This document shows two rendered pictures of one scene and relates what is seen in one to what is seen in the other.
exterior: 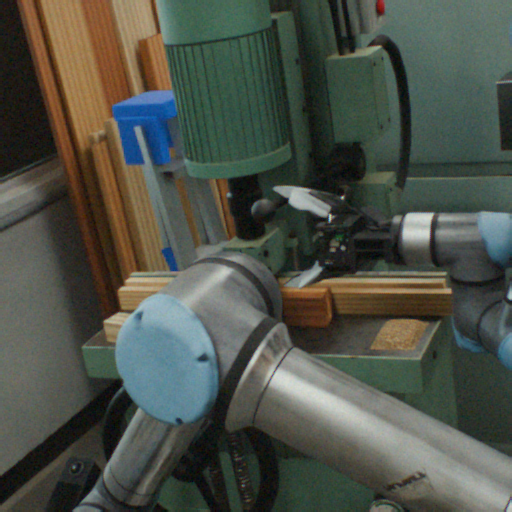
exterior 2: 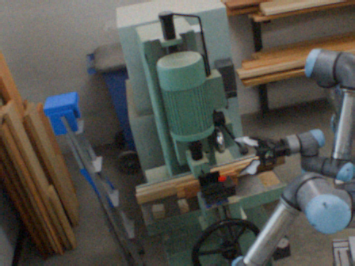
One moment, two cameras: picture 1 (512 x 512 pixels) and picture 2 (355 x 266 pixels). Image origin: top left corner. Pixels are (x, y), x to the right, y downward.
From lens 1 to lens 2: 1.14 m
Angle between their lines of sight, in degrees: 35
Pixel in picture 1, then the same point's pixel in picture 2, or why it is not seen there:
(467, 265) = (311, 150)
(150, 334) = (331, 208)
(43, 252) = not seen: outside the picture
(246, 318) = (345, 193)
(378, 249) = (284, 153)
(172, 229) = (85, 159)
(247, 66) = (204, 93)
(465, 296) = (311, 160)
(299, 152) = not seen: hidden behind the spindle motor
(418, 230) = (295, 142)
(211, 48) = (194, 90)
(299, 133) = not seen: hidden behind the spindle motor
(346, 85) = (213, 88)
